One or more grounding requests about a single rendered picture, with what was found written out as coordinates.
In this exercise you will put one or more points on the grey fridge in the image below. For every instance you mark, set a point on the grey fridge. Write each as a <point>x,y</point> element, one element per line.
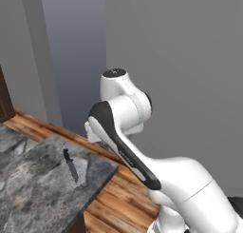
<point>190,68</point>

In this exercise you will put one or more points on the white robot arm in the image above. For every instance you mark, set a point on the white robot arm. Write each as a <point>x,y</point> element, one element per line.
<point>186,183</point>

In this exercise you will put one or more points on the black butter knife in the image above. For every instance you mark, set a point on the black butter knife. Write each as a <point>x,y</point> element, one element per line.
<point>71,165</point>

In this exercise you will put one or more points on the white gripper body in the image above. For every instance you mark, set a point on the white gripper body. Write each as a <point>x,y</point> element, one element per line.
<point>91,134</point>

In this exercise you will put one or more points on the dark brown wall cupboard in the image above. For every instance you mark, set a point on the dark brown wall cupboard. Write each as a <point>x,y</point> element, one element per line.
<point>5,103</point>

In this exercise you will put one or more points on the dark brown counter cabinet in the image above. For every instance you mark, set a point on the dark brown counter cabinet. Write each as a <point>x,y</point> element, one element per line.
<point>78,224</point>

